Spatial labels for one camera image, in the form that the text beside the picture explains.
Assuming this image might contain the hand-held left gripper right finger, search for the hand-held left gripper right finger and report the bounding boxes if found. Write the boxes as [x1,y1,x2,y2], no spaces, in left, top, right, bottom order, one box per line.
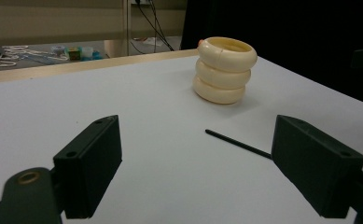
[271,114,363,219]

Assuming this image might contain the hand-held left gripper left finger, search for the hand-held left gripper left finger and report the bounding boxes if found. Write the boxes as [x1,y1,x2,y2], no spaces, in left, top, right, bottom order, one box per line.
[52,115,123,219]

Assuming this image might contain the thin black pen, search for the thin black pen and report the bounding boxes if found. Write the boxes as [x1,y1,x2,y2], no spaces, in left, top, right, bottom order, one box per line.
[204,129,273,161]

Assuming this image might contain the cream ribbed pen holder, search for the cream ribbed pen holder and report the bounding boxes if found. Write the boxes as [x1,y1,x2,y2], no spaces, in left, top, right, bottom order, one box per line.
[192,36,258,105]

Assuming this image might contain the blue plastic cups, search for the blue plastic cups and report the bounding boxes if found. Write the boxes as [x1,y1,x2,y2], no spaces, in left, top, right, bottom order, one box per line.
[81,46,103,61]

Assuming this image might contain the green and yellow cube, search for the green and yellow cube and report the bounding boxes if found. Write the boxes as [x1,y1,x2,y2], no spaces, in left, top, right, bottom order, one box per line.
[67,46,83,61]

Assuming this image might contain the black curtain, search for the black curtain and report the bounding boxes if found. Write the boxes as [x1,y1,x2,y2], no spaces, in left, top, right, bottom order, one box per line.
[180,0,363,108]

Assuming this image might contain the beige wooden cabinet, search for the beige wooden cabinet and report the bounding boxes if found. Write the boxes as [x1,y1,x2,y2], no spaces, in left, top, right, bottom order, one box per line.
[0,0,188,59]

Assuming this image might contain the black hanging cables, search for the black hanging cables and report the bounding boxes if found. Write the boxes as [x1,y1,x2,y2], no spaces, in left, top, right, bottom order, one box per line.
[134,0,175,52]

